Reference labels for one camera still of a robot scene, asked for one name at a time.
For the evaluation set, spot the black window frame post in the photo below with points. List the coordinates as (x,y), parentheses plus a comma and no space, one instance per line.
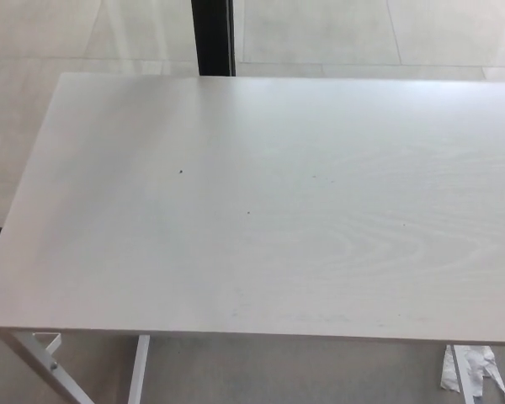
(214,35)

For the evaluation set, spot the white thin table leg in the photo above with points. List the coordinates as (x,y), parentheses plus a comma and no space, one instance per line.
(465,379)

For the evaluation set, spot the white diagonal table leg brace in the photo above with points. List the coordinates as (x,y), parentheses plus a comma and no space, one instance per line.
(46,370)

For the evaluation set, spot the white upright table leg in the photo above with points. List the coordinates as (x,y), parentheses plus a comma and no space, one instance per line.
(140,370)

